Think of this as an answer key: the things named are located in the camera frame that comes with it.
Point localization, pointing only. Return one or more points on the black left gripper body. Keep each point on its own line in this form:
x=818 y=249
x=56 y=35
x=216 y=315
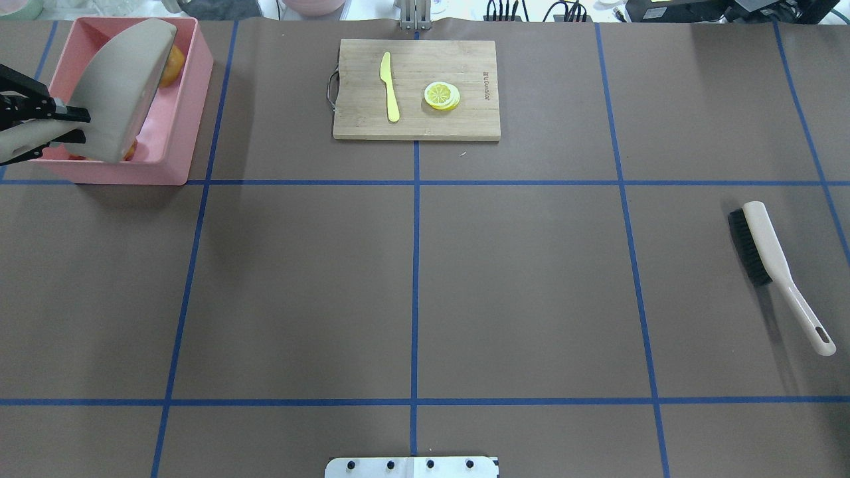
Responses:
x=20 y=106

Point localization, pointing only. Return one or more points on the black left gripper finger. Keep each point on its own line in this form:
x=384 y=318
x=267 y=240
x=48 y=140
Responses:
x=75 y=136
x=56 y=109

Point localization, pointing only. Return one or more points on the beige plastic dustpan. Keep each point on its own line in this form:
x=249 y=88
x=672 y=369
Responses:
x=117 y=88

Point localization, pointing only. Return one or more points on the toy brown potato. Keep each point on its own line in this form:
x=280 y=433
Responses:
x=173 y=68

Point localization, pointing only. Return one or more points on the beige hand brush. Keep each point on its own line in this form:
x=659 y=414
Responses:
x=762 y=256

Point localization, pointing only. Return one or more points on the toy yellow corn cob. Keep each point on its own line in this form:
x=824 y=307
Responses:
x=77 y=144

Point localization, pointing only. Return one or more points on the pink plastic bin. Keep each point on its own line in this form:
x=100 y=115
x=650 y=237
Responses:
x=166 y=140

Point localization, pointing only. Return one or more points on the pink bowl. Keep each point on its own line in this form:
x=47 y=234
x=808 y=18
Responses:
x=314 y=8

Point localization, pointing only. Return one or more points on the wooden cutting board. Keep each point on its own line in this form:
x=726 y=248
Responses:
x=471 y=65

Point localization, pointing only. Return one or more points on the yellow plastic knife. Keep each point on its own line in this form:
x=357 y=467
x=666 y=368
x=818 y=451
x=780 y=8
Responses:
x=385 y=74

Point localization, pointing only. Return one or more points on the yellow lemon slice toy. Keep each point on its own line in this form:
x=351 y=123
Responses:
x=442 y=96

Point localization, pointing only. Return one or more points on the black power strip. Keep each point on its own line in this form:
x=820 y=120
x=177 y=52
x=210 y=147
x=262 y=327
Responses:
x=536 y=11

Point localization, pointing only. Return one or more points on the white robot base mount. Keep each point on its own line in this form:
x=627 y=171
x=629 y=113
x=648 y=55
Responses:
x=436 y=466

